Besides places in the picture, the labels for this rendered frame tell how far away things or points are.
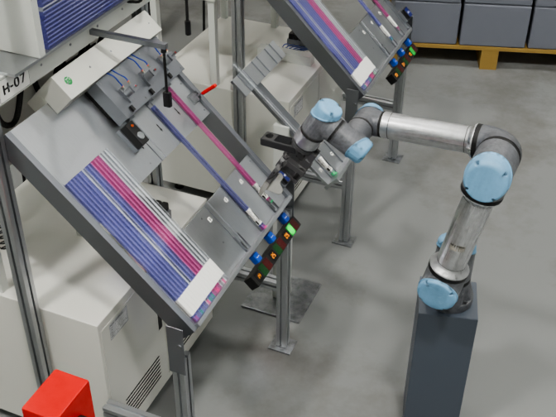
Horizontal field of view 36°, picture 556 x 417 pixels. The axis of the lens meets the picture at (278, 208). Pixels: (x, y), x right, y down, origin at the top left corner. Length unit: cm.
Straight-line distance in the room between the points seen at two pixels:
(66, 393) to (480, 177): 115
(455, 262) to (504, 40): 305
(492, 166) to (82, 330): 125
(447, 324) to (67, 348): 115
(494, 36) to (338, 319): 244
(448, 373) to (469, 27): 285
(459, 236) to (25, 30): 124
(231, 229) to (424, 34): 292
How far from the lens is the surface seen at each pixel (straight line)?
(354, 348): 331
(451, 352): 278
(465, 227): 234
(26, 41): 224
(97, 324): 254
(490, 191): 223
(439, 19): 524
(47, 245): 286
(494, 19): 527
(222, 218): 258
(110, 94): 247
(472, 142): 235
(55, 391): 216
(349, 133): 234
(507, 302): 362
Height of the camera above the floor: 234
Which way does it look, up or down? 36 degrees down
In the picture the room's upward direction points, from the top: 1 degrees clockwise
